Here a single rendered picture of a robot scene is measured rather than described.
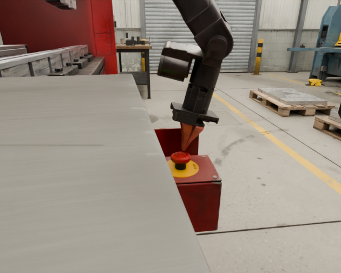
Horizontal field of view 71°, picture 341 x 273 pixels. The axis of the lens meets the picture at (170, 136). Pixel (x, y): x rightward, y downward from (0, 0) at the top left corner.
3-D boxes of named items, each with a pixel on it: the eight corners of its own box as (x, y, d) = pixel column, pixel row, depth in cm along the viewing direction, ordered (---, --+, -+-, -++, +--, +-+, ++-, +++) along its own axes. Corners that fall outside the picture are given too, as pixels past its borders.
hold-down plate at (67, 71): (65, 82, 83) (64, 73, 82) (49, 83, 82) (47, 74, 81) (78, 71, 110) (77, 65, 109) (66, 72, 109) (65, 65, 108)
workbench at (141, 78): (153, 99, 431) (150, 5, 374) (111, 100, 422) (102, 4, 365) (149, 82, 596) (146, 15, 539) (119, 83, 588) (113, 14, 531)
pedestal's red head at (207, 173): (217, 231, 48) (225, 150, 41) (137, 238, 46) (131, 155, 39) (196, 177, 66) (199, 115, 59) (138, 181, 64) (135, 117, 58)
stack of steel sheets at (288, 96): (327, 104, 342) (328, 100, 340) (286, 105, 337) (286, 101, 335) (289, 90, 434) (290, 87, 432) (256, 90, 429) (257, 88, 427)
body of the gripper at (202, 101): (169, 109, 56) (177, 77, 53) (209, 117, 58) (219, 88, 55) (172, 117, 50) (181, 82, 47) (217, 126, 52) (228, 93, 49)
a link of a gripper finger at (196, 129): (162, 140, 59) (171, 104, 56) (189, 145, 60) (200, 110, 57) (164, 152, 52) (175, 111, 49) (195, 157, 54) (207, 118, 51)
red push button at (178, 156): (192, 175, 46) (192, 158, 44) (171, 176, 45) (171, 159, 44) (188, 164, 49) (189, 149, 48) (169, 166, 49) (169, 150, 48)
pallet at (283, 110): (335, 115, 339) (338, 105, 333) (281, 117, 332) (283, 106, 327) (289, 96, 449) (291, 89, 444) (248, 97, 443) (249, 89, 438)
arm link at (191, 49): (230, 40, 41) (227, 25, 47) (166, 23, 40) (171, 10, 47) (208, 98, 49) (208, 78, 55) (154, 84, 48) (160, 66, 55)
